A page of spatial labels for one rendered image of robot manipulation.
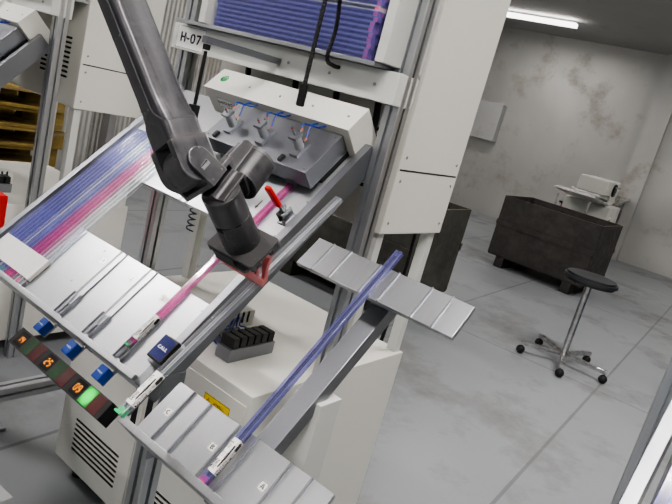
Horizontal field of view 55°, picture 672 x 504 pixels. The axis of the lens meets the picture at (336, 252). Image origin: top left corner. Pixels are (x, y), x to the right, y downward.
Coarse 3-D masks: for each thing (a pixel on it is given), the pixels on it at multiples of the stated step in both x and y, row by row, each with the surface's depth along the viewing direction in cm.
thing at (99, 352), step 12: (0, 276) 144; (12, 288) 146; (24, 288) 139; (36, 300) 136; (48, 312) 132; (60, 324) 131; (72, 336) 133; (84, 336) 125; (96, 348) 122; (108, 360) 120; (120, 372) 120; (132, 372) 116; (132, 384) 122
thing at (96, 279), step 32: (64, 256) 146; (96, 256) 144; (128, 256) 141; (32, 288) 142; (64, 288) 139; (96, 288) 137; (128, 288) 134; (160, 288) 132; (96, 320) 130; (128, 320) 128; (192, 320) 124; (128, 352) 122
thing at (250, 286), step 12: (336, 204) 113; (324, 216) 111; (312, 228) 110; (300, 240) 108; (288, 252) 107; (276, 264) 106; (252, 288) 103; (228, 300) 102; (240, 300) 102; (216, 312) 100; (228, 312) 101; (204, 324) 99; (216, 324) 99; (192, 336) 98; (204, 336) 98; (180, 348) 97; (192, 348) 97; (168, 360) 96; (180, 360) 96; (168, 372) 95; (120, 408) 91; (132, 408) 92
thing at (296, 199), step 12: (192, 96) 180; (204, 96) 178; (204, 108) 174; (204, 120) 170; (216, 120) 169; (216, 156) 158; (156, 180) 157; (276, 180) 146; (168, 192) 153; (264, 192) 144; (276, 192) 144; (300, 192) 142; (312, 192) 141; (192, 204) 148; (252, 204) 143; (264, 204) 142; (288, 204) 140; (300, 204) 139; (252, 216) 140; (276, 216) 138; (264, 228) 137; (276, 228) 136
